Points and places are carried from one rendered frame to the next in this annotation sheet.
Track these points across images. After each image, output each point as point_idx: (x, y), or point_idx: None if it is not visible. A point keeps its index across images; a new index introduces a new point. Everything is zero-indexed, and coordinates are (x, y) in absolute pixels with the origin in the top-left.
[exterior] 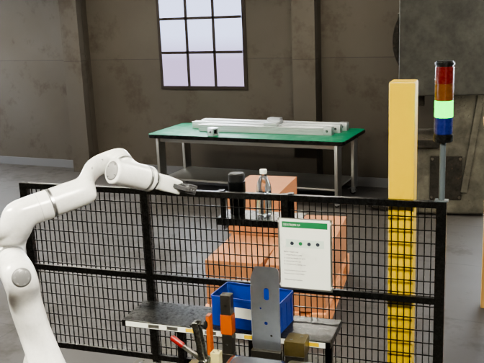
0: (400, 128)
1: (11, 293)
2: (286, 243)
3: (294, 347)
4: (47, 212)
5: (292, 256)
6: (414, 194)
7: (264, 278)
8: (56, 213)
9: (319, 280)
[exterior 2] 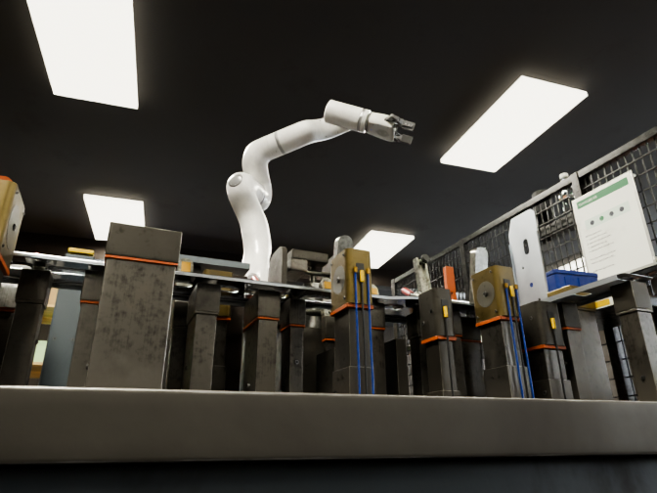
0: None
1: (229, 195)
2: (586, 225)
3: None
4: (270, 141)
5: (595, 238)
6: None
7: (521, 228)
8: (278, 143)
9: (635, 254)
